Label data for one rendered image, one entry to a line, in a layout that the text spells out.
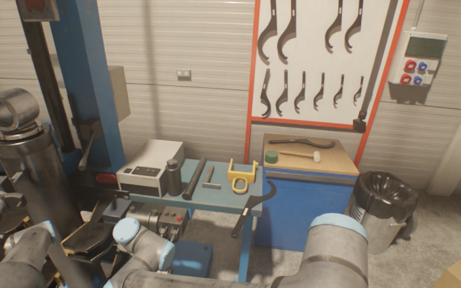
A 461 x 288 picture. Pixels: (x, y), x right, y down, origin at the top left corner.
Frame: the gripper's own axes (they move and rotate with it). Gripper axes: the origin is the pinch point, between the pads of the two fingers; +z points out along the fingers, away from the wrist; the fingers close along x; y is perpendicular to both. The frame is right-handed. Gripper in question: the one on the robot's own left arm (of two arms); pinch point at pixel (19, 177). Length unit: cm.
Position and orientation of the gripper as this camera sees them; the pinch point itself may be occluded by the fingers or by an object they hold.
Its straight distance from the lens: 124.3
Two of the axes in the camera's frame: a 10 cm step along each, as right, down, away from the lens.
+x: -0.4, 8.8, 4.7
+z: -2.5, -4.6, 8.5
